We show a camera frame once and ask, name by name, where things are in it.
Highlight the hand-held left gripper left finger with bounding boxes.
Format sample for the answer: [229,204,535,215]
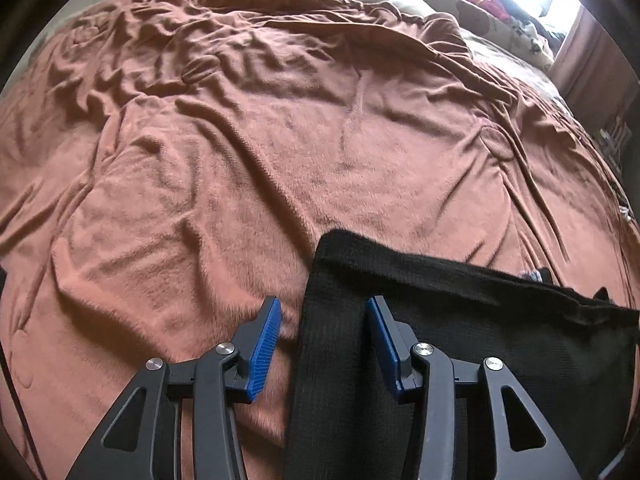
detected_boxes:
[65,296,281,480]

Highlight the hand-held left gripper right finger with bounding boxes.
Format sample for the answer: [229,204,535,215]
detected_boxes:
[366,296,583,480]

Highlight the black shorts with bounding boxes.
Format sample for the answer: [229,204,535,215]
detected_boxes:
[285,229,640,480]

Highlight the brown blanket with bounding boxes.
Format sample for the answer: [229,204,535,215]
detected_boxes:
[0,0,640,480]

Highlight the pink curtain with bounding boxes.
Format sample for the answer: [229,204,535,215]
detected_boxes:
[550,5,640,128]

